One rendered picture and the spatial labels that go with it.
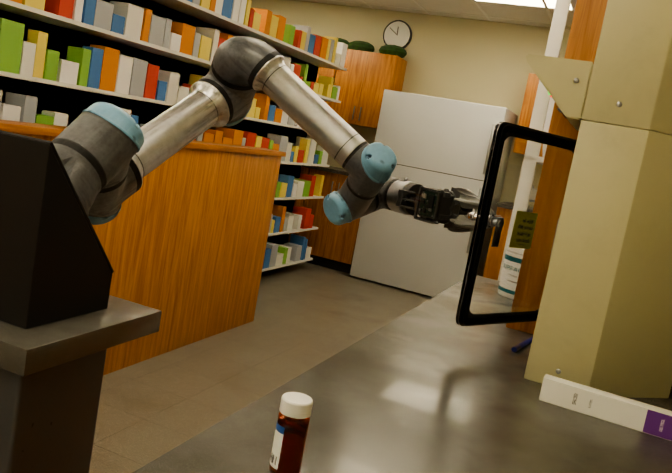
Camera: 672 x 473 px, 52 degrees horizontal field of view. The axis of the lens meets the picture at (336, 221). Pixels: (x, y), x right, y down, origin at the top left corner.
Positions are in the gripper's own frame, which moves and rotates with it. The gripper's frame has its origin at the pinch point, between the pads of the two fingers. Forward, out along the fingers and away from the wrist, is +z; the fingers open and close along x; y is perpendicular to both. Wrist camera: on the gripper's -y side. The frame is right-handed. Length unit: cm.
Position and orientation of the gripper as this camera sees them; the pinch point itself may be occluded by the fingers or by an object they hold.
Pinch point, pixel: (489, 217)
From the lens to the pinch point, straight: 145.0
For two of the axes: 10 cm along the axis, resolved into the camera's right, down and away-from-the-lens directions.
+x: 1.8, -9.8, -1.2
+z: 6.3, 2.1, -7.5
